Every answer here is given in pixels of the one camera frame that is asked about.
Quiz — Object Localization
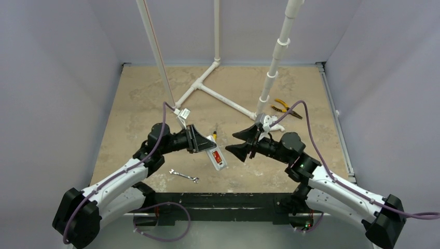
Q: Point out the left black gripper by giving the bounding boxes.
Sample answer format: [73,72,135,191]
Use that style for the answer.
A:
[160,124,216,155]

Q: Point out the red battery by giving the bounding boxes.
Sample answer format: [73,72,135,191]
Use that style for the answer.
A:
[212,150,222,164]

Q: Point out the white remote control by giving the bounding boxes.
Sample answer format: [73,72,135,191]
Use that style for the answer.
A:
[206,134,227,171]

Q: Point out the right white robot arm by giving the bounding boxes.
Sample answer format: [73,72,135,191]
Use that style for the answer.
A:
[226,125,406,248]

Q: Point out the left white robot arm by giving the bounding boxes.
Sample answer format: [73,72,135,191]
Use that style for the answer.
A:
[52,122,217,248]

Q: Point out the white plastic faucet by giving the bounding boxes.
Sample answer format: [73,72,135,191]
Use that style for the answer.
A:
[269,116,285,132]

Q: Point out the silver open-end wrench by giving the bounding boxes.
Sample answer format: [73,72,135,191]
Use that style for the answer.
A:
[169,169,200,184]

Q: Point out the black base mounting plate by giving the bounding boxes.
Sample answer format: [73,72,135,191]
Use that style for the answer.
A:
[121,192,325,228]

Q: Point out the yellow handled screwdriver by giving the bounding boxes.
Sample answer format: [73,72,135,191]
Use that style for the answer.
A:
[212,124,218,141]

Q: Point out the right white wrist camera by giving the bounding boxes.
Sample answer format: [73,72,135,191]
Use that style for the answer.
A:
[255,113,272,142]

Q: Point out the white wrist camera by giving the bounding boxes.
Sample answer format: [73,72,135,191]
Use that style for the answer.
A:
[255,113,272,142]
[174,108,190,129]

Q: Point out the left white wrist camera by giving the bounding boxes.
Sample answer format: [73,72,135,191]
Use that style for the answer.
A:
[174,108,190,129]

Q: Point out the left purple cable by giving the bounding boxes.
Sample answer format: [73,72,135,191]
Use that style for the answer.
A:
[62,101,191,245]

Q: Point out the yellow handled pliers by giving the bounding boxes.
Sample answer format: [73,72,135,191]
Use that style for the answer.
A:
[270,99,303,119]

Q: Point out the aluminium rail frame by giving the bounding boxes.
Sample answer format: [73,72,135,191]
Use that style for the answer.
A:
[89,65,370,248]

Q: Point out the white PVC pipe frame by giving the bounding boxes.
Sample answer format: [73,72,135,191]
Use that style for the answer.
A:
[136,1,305,120]

